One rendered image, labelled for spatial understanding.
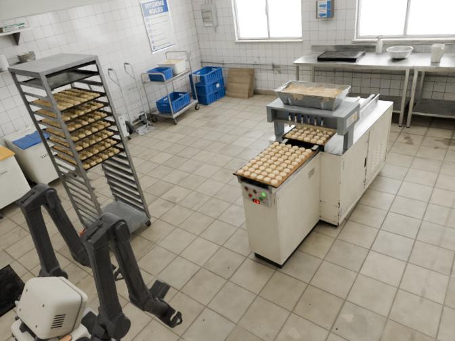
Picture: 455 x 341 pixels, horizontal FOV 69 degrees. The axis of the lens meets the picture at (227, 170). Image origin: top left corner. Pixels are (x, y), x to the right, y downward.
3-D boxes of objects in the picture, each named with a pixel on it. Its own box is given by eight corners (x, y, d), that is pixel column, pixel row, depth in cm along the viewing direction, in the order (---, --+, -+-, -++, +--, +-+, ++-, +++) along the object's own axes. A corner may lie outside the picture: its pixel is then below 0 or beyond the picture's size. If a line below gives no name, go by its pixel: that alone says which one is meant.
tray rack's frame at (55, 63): (154, 223, 359) (99, 54, 268) (114, 252, 328) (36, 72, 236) (120, 205, 397) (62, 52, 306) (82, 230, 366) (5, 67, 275)
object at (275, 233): (290, 214, 346) (286, 137, 301) (320, 225, 326) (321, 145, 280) (250, 256, 304) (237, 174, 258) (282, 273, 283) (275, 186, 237)
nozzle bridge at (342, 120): (286, 126, 334) (285, 93, 317) (358, 139, 291) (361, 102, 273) (268, 139, 314) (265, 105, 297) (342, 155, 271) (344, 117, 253)
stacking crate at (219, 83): (210, 84, 719) (208, 75, 708) (225, 86, 696) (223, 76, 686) (191, 94, 680) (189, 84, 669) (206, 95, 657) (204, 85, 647)
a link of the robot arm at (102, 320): (89, 335, 116) (98, 344, 113) (103, 307, 118) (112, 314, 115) (109, 335, 123) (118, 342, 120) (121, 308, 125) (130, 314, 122)
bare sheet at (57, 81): (97, 74, 274) (97, 72, 273) (51, 90, 249) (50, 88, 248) (63, 70, 310) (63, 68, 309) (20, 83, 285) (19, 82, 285)
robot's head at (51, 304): (38, 344, 110) (53, 300, 111) (11, 314, 122) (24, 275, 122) (77, 335, 122) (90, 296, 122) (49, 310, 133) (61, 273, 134)
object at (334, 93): (291, 88, 306) (291, 82, 303) (349, 95, 274) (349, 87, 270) (275, 99, 290) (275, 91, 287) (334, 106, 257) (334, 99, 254)
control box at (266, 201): (246, 196, 265) (244, 182, 258) (271, 205, 250) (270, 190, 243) (244, 198, 263) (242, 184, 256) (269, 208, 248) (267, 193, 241)
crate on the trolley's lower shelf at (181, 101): (175, 101, 660) (172, 91, 650) (191, 102, 642) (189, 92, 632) (158, 111, 620) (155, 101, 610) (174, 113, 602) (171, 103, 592)
